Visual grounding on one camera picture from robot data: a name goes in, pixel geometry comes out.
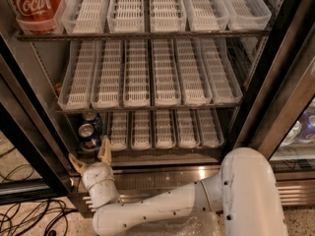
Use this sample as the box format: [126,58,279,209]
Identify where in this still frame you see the stainless steel fridge cabinet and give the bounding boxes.
[0,0,315,218]

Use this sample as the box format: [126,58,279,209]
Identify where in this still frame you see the blue can behind door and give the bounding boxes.
[297,109,315,144]

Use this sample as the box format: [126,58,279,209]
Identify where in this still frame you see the white green can behind door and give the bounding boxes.
[281,121,301,147]

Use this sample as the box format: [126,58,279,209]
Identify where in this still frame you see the red Coca-Cola can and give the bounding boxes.
[4,0,64,34]

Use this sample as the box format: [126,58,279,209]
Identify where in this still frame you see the left glass fridge door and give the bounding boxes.
[0,38,71,205]

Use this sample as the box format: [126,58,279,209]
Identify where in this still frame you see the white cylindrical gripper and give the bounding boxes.
[69,136,120,209]

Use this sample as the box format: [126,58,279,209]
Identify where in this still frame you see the clear plastic container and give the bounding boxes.
[121,212,221,236]

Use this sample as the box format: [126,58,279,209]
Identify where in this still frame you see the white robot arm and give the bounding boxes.
[69,138,288,236]

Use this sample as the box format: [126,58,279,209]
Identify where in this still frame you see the black floor cables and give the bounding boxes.
[0,147,96,236]

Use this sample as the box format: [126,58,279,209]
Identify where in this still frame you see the right glass fridge door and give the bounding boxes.
[223,0,315,159]

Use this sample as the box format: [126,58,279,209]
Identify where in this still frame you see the glass fridge door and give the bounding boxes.
[0,38,71,205]
[223,0,315,159]

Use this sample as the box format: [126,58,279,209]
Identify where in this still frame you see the blue pepsi can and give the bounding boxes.
[78,124,101,150]
[82,112,103,135]

